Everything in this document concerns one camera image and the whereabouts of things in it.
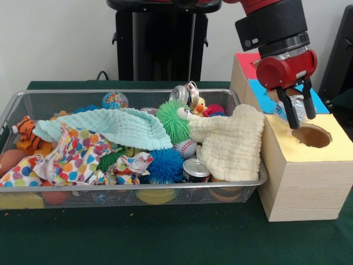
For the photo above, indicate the blue spiky rubber ball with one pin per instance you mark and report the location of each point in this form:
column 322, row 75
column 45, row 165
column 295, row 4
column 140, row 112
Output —
column 165, row 165

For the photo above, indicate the black labelled silver can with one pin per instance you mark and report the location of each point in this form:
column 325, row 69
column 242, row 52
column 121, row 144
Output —
column 196, row 170

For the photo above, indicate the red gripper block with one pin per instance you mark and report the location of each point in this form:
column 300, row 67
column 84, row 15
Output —
column 287, row 69

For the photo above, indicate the cream knitted cloth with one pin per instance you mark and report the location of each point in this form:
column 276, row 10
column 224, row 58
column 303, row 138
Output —
column 234, row 141

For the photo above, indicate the crushed silver can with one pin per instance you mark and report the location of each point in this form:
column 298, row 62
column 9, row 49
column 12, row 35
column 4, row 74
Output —
column 185, row 93

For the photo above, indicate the dark green side table cloth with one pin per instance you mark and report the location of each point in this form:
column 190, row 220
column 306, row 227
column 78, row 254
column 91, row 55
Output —
column 345, row 100

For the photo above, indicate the brown toy football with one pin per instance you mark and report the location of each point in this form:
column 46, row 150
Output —
column 8, row 161

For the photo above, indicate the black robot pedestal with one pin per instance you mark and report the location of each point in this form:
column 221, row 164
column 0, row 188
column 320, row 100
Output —
column 165, row 49

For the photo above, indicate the green spiky rubber ball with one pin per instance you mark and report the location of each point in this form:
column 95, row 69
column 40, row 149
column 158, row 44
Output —
column 174, row 119

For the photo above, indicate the mint green fuzzy cloth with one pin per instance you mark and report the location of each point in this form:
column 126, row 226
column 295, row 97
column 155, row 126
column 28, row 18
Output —
column 110, row 125

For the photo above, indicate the clear plastic bottle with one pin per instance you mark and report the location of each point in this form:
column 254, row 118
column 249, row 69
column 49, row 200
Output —
column 298, row 106

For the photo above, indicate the polka dot colourful cloth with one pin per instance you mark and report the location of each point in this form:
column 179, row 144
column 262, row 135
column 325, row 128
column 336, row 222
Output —
column 60, row 160

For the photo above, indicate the small globe ball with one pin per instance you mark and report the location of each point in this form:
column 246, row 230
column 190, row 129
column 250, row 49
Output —
column 115, row 100

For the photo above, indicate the black upright panel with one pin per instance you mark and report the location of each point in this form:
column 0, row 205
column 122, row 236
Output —
column 339, row 55

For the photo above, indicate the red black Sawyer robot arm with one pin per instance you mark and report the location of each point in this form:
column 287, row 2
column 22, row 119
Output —
column 273, row 25

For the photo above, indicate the wooden box with three holes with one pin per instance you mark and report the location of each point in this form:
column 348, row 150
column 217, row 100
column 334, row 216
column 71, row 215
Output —
column 298, row 187

